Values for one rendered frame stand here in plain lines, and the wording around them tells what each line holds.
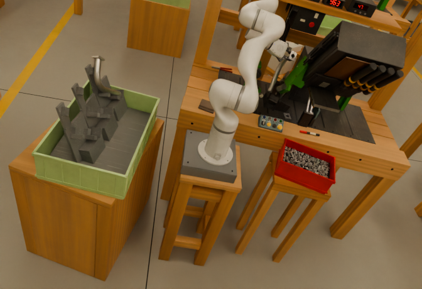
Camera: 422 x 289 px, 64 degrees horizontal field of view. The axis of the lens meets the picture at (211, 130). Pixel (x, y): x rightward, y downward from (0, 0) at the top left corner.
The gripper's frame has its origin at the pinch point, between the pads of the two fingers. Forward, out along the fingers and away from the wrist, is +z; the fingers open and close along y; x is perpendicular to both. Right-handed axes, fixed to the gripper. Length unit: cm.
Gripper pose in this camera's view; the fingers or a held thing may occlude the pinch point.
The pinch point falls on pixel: (290, 56)
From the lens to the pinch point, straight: 223.1
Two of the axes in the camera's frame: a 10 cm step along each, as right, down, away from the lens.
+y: 4.1, -9.1, 1.0
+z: 8.7, 4.2, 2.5
